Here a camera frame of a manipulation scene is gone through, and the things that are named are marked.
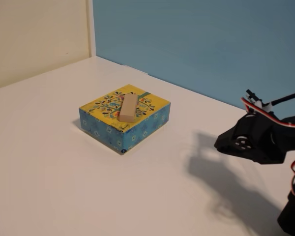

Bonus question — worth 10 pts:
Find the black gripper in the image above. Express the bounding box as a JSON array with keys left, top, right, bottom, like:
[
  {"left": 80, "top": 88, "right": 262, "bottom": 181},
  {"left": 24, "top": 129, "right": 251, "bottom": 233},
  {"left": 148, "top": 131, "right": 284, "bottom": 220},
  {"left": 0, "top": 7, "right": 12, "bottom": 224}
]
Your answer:
[{"left": 213, "top": 112, "right": 291, "bottom": 165}]

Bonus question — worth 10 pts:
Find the wooden Jenga block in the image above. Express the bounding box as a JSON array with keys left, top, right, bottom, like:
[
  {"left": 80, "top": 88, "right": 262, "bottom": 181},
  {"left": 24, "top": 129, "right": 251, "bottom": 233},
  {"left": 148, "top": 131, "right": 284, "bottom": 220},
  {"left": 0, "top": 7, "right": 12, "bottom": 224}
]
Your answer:
[{"left": 117, "top": 92, "right": 139, "bottom": 123}]

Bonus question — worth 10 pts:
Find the yellow blue floral box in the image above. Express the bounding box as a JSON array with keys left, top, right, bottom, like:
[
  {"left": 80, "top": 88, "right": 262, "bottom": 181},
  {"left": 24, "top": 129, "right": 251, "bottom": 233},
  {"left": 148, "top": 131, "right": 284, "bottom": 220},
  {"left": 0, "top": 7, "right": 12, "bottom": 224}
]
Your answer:
[{"left": 78, "top": 84, "right": 171, "bottom": 155}]

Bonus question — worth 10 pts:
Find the white black cable connector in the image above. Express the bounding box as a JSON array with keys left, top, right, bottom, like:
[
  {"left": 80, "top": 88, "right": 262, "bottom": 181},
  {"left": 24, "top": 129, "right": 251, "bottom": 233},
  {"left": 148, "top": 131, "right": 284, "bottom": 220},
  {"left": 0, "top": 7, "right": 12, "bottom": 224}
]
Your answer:
[{"left": 245, "top": 88, "right": 272, "bottom": 112}]

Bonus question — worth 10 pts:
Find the black camera cable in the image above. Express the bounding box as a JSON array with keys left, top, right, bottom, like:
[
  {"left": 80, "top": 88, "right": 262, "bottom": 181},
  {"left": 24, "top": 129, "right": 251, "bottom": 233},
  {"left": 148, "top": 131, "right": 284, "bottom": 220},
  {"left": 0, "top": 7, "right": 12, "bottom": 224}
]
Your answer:
[{"left": 270, "top": 90, "right": 295, "bottom": 106}]

